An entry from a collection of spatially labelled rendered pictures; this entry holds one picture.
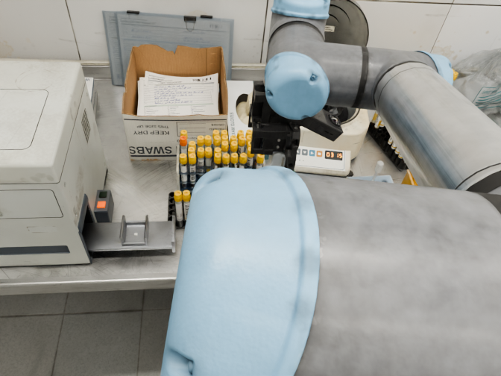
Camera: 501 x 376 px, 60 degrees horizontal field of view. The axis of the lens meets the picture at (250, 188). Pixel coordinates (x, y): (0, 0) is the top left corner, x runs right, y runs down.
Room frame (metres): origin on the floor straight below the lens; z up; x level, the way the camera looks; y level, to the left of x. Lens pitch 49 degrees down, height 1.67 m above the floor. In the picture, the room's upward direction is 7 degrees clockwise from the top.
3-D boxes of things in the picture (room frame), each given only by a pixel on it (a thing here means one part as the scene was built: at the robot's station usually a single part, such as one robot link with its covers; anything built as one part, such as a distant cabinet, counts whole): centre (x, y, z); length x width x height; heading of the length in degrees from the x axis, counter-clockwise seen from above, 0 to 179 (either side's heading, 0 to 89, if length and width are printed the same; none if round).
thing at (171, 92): (0.89, 0.21, 0.95); 0.29 x 0.25 x 0.15; 10
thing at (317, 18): (0.56, -0.04, 1.36); 0.09 x 0.08 x 0.11; 1
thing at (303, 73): (0.47, -0.06, 1.36); 0.11 x 0.11 x 0.08; 1
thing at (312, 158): (0.89, -0.15, 0.94); 0.30 x 0.24 x 0.12; 1
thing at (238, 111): (0.90, 0.03, 0.92); 0.24 x 0.12 x 0.10; 10
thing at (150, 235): (0.48, 0.24, 0.92); 0.21 x 0.07 x 0.05; 100
